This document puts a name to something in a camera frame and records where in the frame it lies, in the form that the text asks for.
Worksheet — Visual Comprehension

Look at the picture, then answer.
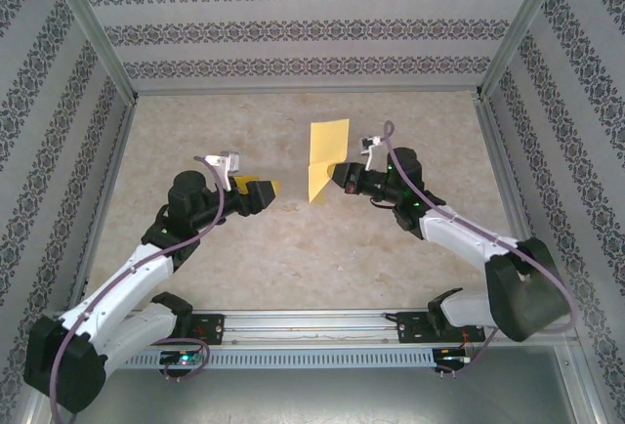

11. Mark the aluminium side frame rail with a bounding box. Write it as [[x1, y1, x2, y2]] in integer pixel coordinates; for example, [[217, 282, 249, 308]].
[[474, 94, 558, 309], [65, 96, 143, 312]]

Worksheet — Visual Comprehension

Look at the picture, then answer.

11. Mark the wide aluminium mounting rail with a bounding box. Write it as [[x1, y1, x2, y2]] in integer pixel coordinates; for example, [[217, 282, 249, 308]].
[[46, 309, 582, 347]]

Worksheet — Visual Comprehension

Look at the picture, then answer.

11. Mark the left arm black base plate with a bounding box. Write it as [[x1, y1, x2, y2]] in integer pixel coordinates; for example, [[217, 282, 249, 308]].
[[183, 313, 227, 347]]

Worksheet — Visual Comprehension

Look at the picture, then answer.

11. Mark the slotted grey cable duct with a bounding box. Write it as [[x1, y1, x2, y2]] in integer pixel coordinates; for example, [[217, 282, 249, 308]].
[[104, 348, 438, 370]]

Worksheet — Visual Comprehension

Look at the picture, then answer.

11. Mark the yellow cloth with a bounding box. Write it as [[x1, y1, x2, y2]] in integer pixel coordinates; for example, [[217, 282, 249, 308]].
[[307, 118, 351, 207]]

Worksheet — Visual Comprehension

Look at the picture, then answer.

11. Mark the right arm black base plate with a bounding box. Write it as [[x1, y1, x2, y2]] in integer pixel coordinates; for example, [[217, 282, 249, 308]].
[[397, 310, 489, 346]]

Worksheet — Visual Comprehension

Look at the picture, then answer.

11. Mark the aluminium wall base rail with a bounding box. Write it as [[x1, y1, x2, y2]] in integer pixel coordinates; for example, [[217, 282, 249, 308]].
[[134, 84, 482, 99]]

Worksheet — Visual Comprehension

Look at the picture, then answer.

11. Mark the aluminium frame post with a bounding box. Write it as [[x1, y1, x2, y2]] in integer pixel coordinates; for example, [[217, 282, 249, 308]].
[[41, 0, 141, 103], [476, 0, 572, 102]]

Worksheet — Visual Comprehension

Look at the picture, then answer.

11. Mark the grey metal sheet panel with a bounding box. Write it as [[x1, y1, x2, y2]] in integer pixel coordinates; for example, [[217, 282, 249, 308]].
[[26, 345, 604, 424]]

